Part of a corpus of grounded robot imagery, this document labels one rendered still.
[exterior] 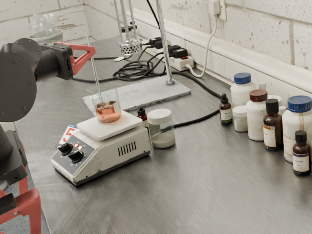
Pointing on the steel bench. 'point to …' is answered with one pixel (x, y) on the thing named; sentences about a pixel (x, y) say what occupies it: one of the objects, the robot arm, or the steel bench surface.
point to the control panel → (61, 159)
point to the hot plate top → (102, 132)
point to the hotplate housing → (108, 153)
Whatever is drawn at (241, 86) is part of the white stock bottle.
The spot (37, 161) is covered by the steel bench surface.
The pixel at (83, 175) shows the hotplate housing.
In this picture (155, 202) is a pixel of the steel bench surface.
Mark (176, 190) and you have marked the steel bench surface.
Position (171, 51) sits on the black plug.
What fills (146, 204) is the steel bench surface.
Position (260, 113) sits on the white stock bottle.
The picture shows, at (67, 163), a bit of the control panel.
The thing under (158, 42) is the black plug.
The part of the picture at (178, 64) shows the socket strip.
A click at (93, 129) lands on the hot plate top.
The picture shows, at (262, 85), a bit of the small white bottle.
